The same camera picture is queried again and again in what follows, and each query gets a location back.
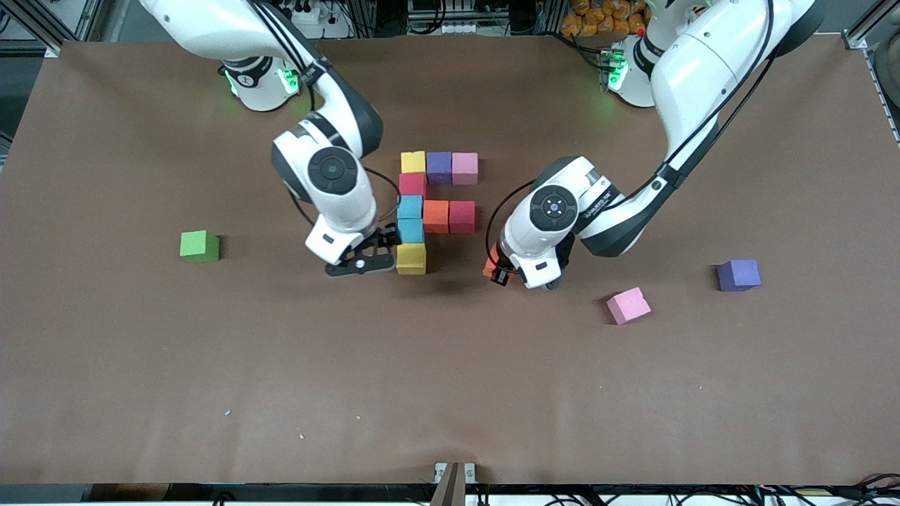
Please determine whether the purple foam cube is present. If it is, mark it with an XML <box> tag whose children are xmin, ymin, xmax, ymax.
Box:
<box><xmin>717</xmin><ymin>259</ymin><xmax>762</xmax><ymax>292</ymax></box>
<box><xmin>426</xmin><ymin>151</ymin><xmax>454</xmax><ymax>186</ymax></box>

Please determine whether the paper table cover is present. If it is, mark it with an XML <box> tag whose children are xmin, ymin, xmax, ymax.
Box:
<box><xmin>0</xmin><ymin>35</ymin><xmax>900</xmax><ymax>486</ymax></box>

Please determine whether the pink foam cube with notch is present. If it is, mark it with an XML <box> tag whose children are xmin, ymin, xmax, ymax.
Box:
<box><xmin>606</xmin><ymin>286</ymin><xmax>652</xmax><ymax>326</ymax></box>

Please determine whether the green foam cube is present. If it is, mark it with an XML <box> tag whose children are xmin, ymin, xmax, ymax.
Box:
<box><xmin>179</xmin><ymin>230</ymin><xmax>220</xmax><ymax>264</ymax></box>

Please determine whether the net bag of oranges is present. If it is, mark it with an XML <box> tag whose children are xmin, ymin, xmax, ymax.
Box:
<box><xmin>561</xmin><ymin>0</ymin><xmax>648</xmax><ymax>37</ymax></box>

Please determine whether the grey metal clamp bracket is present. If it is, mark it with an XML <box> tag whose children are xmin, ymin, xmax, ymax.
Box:
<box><xmin>434</xmin><ymin>462</ymin><xmax>477</xmax><ymax>506</ymax></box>

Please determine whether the aluminium frame post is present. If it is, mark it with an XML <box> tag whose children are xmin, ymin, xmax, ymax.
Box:
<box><xmin>842</xmin><ymin>0</ymin><xmax>900</xmax><ymax>51</ymax></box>
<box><xmin>0</xmin><ymin>0</ymin><xmax>106</xmax><ymax>58</ymax></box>

